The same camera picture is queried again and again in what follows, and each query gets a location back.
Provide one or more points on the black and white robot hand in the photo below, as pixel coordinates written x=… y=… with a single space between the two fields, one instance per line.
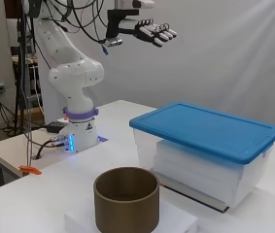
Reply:
x=150 y=32

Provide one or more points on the blue plastic lid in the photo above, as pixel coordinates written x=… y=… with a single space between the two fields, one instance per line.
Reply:
x=205 y=129

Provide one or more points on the white seven-joint robot arm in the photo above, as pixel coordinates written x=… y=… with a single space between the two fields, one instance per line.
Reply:
x=75 y=77

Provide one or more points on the white hanging sheet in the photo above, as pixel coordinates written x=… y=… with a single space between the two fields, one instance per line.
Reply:
x=224 y=58

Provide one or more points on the black stand pole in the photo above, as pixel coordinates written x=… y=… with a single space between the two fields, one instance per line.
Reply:
x=22 y=64

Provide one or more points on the black power adapter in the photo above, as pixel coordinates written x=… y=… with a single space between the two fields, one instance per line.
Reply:
x=56 y=126

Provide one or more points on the clear plastic box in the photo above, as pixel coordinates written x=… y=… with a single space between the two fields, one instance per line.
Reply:
x=257 y=174

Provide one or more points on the orange clamp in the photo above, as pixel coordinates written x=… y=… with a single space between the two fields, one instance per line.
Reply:
x=30 y=170

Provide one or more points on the small white side table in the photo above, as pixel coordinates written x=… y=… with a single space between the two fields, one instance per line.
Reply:
x=10 y=152

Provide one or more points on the white flat box stand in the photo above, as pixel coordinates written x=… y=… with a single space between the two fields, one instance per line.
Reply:
x=176 y=220

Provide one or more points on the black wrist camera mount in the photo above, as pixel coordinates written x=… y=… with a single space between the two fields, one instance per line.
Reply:
x=114 y=22

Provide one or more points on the wall socket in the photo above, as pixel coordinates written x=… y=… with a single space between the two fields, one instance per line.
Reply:
x=0 y=88

